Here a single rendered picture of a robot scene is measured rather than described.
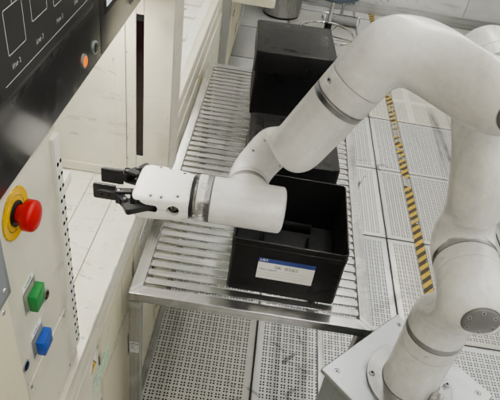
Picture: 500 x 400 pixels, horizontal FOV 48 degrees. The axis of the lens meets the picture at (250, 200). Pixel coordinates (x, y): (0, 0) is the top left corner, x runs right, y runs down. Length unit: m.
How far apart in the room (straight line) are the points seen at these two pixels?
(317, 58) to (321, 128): 1.17
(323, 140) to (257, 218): 0.19
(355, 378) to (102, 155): 0.84
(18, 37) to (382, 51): 0.45
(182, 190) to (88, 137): 0.59
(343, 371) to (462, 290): 0.42
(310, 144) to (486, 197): 0.28
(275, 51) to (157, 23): 0.76
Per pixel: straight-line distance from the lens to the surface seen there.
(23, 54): 0.68
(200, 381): 2.16
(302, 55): 2.00
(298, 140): 0.86
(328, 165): 1.73
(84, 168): 1.58
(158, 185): 0.98
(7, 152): 0.67
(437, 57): 0.80
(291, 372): 2.23
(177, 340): 2.26
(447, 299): 1.03
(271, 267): 1.36
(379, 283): 2.65
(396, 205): 3.12
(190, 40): 2.35
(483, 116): 0.79
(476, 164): 0.91
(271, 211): 0.95
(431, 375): 1.25
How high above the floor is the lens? 1.82
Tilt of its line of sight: 39 degrees down
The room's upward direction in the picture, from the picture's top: 9 degrees clockwise
